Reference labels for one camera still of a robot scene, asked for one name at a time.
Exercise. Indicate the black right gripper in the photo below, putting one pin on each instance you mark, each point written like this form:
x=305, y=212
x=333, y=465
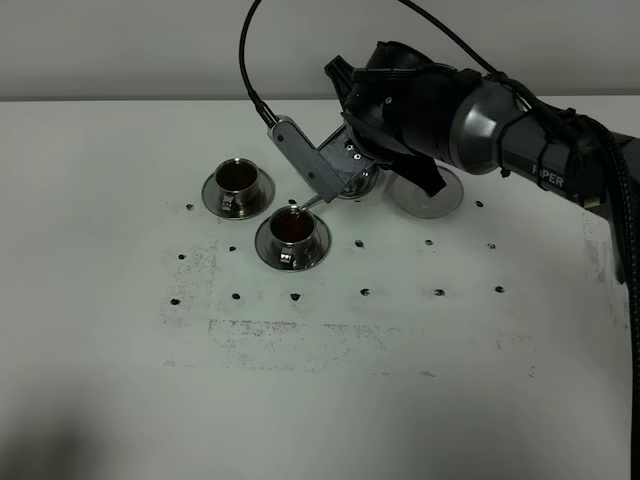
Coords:
x=399, y=108

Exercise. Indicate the stainless steel teapot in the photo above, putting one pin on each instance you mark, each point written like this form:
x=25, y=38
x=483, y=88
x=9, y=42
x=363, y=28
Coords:
x=362, y=185

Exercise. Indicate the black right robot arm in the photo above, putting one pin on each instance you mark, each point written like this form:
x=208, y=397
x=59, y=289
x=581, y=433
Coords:
x=499, y=127

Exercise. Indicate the steel teapot saucer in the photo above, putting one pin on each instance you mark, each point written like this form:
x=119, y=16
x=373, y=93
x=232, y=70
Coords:
x=414, y=200

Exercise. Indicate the near steel teacup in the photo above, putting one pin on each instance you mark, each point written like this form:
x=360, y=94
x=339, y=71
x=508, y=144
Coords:
x=293, y=233

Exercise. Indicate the steel teacup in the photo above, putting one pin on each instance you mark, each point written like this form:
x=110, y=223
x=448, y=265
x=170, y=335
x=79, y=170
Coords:
x=293, y=233
x=237, y=180

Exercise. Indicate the far steel teacup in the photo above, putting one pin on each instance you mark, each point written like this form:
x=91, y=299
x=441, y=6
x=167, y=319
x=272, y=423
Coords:
x=237, y=180

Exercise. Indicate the near steel saucer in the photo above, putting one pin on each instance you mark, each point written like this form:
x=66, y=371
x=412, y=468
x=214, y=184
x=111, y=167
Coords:
x=265, y=249

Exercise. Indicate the far steel saucer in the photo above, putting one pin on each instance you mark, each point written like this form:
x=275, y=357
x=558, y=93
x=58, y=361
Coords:
x=265, y=197

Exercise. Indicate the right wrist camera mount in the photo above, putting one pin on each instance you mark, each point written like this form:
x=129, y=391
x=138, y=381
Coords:
x=300, y=152

